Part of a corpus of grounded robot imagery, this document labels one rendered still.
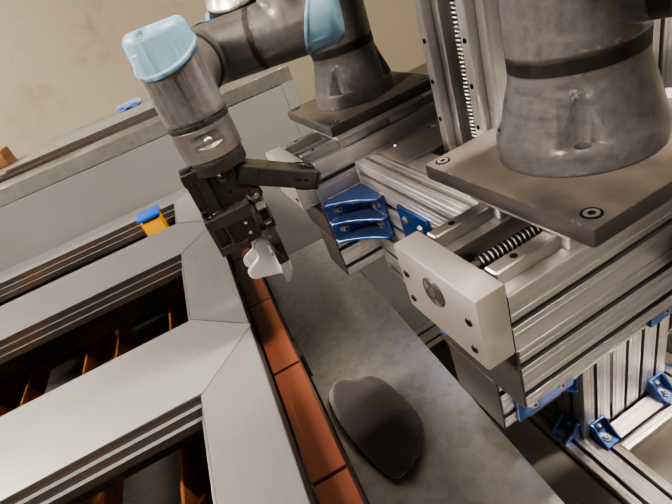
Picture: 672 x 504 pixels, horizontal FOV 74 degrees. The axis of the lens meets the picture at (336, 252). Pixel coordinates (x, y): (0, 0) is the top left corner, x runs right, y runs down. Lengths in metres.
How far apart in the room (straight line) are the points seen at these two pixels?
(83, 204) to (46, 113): 2.32
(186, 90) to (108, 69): 3.18
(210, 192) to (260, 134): 0.87
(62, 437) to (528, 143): 0.69
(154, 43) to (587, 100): 0.41
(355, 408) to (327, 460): 0.19
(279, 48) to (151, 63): 0.15
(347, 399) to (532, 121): 0.48
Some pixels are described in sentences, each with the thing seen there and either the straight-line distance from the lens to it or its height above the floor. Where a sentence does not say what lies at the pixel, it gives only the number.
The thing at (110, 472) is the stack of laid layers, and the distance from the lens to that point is 0.71.
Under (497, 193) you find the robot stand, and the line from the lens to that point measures 0.45.
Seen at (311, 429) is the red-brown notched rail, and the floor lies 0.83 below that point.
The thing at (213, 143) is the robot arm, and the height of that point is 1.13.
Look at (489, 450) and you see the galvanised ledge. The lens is 0.68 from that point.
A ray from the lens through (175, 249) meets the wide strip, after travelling 1.06.
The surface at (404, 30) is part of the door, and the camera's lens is 4.32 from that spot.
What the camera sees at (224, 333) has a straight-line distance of 0.72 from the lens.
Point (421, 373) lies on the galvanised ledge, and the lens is 0.77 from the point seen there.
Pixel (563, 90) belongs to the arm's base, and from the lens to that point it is 0.44.
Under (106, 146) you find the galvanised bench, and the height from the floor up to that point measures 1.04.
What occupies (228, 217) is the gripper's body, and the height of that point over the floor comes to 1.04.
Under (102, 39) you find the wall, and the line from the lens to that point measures 3.70.
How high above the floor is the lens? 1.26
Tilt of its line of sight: 32 degrees down
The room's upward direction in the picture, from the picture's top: 22 degrees counter-clockwise
